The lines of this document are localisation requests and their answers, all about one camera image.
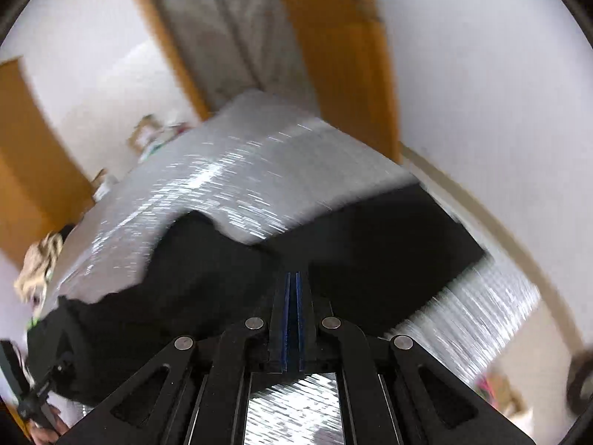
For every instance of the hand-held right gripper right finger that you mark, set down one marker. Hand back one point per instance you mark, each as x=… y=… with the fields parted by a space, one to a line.
x=301 y=320

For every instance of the grey plastic door curtain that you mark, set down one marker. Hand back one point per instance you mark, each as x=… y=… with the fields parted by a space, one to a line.
x=231 y=32

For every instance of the white cardboard box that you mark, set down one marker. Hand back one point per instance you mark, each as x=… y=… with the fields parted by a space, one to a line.
x=105 y=184

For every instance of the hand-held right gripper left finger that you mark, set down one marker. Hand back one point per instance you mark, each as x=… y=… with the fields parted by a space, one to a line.
x=285 y=320

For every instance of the person's left hand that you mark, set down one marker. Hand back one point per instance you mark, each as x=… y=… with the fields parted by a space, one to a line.
x=46 y=435

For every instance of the black round object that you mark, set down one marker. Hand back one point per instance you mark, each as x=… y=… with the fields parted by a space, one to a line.
x=579 y=380

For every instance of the beige floral blanket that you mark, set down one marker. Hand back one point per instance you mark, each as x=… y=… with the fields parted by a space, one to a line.
x=39 y=264

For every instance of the brown cardboard box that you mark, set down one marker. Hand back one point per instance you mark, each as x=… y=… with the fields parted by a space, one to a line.
x=143 y=136

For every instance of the wooden door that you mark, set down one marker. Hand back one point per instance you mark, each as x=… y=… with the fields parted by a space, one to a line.
x=338 y=55

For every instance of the wooden door frame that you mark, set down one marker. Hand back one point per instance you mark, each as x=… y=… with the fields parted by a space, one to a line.
x=176 y=46

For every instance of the silver foil mat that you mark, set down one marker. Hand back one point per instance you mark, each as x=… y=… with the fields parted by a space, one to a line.
x=255 y=171

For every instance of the black garment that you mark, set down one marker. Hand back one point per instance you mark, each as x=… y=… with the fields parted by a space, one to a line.
x=370 y=250

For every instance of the wooden wardrobe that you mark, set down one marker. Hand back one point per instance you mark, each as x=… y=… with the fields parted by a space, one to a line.
x=32 y=157

